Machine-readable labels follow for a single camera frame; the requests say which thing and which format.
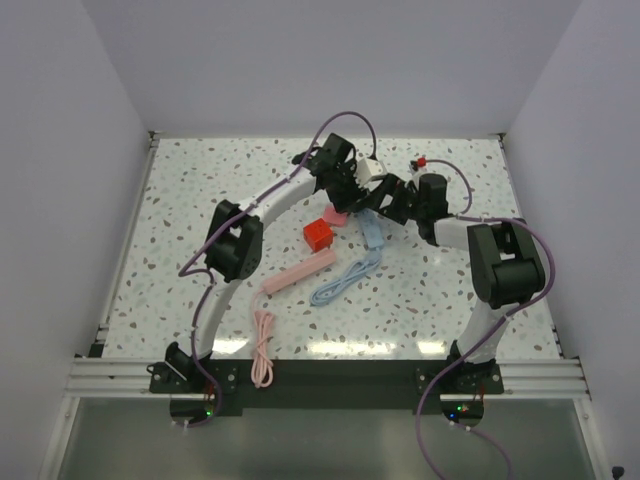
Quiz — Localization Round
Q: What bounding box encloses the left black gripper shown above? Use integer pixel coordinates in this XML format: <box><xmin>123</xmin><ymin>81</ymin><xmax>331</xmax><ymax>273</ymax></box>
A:
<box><xmin>327</xmin><ymin>158</ymin><xmax>371</xmax><ymax>214</ymax></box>

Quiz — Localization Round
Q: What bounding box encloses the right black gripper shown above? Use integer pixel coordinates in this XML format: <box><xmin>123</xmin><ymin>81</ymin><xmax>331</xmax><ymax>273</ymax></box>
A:
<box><xmin>360</xmin><ymin>173</ymin><xmax>425</xmax><ymax>226</ymax></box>

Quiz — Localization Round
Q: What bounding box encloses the red cube plug adapter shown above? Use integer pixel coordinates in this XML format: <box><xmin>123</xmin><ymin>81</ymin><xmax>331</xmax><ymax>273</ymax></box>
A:
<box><xmin>303</xmin><ymin>218</ymin><xmax>334</xmax><ymax>253</ymax></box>

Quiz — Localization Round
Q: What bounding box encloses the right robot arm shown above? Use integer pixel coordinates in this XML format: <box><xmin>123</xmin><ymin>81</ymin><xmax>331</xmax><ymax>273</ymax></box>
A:
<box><xmin>353</xmin><ymin>173</ymin><xmax>547</xmax><ymax>393</ymax></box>

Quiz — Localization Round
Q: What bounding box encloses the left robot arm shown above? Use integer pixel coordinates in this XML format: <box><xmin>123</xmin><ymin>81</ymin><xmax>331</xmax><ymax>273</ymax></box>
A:
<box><xmin>165</xmin><ymin>134</ymin><xmax>387</xmax><ymax>392</ymax></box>

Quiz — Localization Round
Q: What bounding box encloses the pink flat plug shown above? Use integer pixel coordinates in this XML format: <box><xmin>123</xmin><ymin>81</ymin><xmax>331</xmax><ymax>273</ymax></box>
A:
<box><xmin>322</xmin><ymin>205</ymin><xmax>348</xmax><ymax>228</ymax></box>

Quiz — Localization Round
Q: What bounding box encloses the pink power strip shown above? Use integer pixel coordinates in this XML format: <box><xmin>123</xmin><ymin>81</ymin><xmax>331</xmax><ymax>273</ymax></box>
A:
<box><xmin>262</xmin><ymin>249</ymin><xmax>337</xmax><ymax>295</ymax></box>

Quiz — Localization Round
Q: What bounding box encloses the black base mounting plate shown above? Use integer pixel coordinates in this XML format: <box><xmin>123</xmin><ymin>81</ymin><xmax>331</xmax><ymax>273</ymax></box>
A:
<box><xmin>149</xmin><ymin>358</ymin><xmax>505</xmax><ymax>417</ymax></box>

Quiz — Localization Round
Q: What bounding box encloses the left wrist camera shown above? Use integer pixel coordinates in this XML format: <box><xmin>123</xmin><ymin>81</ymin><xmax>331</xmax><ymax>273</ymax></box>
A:
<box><xmin>355</xmin><ymin>158</ymin><xmax>387</xmax><ymax>186</ymax></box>

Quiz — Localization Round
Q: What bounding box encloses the blue power cord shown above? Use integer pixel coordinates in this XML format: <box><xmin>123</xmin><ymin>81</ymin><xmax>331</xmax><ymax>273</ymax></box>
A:
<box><xmin>309</xmin><ymin>247</ymin><xmax>385</xmax><ymax>309</ymax></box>

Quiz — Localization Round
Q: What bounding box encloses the pink power cord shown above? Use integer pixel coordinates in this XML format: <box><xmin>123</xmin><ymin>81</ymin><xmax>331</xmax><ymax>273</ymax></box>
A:
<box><xmin>249</xmin><ymin>289</ymin><xmax>277</xmax><ymax>389</ymax></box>

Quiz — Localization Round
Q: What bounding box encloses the aluminium frame rail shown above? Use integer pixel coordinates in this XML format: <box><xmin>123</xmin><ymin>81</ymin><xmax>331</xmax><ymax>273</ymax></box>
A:
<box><xmin>65</xmin><ymin>358</ymin><xmax>590</xmax><ymax>399</ymax></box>

